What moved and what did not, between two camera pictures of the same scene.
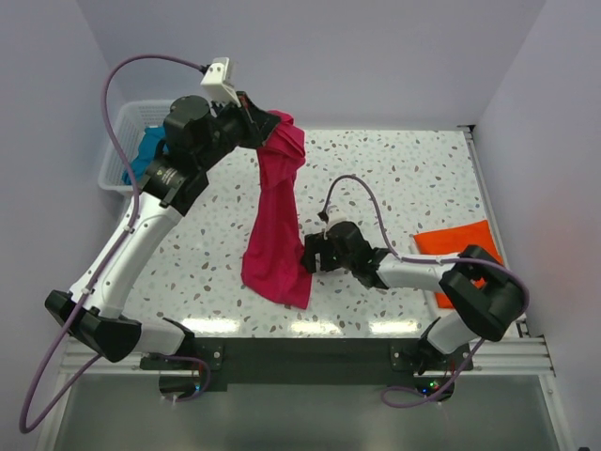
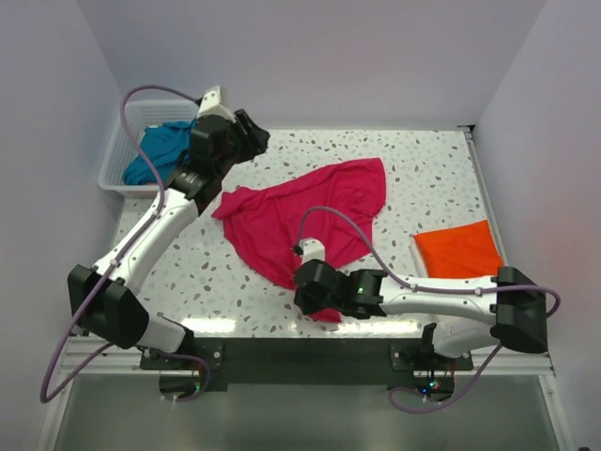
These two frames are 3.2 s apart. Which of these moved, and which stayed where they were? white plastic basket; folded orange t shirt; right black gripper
Moved: right black gripper
Stayed: folded orange t shirt; white plastic basket
